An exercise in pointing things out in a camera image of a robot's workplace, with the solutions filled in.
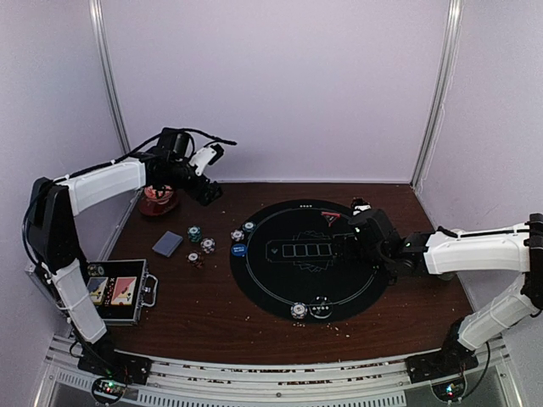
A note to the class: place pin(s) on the red white patterned bowl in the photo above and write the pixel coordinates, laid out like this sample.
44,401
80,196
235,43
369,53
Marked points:
158,196

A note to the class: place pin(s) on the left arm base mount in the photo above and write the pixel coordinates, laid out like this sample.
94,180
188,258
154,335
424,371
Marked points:
125,368

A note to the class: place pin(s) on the red card box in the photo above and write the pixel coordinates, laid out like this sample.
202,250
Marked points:
123,292

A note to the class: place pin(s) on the left aluminium frame post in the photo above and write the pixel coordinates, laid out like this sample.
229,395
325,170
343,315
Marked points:
100,35

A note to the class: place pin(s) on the aluminium poker case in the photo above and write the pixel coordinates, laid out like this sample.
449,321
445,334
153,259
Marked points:
145,293

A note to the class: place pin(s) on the yellow blue card box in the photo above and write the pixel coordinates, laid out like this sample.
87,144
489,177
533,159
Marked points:
96,287

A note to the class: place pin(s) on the blue white chip stack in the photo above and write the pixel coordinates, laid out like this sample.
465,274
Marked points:
208,245

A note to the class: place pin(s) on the dark red saucer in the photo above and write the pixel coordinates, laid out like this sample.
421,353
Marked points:
152,209

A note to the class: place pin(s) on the red black all-in triangle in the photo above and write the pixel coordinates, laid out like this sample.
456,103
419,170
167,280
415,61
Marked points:
330,217

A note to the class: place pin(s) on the red black chip stack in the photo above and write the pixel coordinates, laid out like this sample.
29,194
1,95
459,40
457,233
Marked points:
195,259

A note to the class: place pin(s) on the aluminium front rail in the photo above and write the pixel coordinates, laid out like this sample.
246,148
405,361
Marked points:
378,382

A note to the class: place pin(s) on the blue card deck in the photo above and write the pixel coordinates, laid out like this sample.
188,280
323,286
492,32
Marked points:
167,244

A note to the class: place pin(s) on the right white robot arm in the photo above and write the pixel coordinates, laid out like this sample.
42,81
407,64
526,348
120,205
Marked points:
517,248

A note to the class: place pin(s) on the round black poker mat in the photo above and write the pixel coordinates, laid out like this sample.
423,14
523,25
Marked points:
290,260

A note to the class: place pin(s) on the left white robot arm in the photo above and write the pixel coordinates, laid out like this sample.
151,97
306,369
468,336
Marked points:
176,157

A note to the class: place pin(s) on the blue small blind button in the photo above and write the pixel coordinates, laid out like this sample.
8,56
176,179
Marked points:
239,250

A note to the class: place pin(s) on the green white chips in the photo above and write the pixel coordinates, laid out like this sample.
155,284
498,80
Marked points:
248,226

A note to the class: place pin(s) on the aluminium frame post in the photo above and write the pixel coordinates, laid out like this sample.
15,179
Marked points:
437,108
100,35

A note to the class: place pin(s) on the right aluminium frame post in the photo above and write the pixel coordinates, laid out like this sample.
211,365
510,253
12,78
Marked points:
437,108

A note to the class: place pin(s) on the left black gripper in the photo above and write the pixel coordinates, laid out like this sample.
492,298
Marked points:
208,196

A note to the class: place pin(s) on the green white chip stack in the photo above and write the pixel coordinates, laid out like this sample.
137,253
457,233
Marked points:
194,234

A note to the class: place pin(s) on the blue white chips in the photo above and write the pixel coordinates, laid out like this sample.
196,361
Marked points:
237,235
299,311

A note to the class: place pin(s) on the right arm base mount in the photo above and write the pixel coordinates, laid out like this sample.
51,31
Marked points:
438,364

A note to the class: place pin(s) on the chips in case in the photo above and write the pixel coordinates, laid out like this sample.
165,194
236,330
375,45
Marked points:
95,270

